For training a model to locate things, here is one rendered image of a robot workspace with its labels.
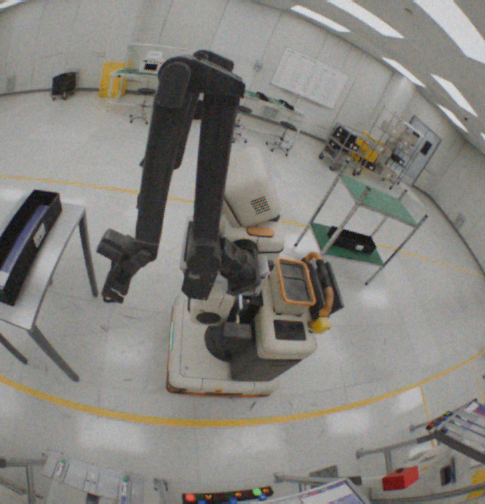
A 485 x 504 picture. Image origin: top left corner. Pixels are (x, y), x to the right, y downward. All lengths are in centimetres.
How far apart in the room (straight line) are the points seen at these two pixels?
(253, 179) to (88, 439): 160
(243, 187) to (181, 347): 107
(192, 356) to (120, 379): 52
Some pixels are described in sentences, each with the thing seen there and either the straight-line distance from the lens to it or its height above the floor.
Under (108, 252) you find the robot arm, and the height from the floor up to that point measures 119.
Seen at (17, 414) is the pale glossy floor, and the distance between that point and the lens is 190.
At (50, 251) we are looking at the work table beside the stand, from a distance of 121.
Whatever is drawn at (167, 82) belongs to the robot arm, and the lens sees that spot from 38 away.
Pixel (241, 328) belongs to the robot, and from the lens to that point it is 107.
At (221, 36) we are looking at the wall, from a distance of 631.
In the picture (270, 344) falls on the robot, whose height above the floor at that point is 81.
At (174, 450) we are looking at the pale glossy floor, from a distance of 166.
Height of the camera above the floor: 166
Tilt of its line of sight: 43 degrees down
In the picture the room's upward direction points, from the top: 26 degrees clockwise
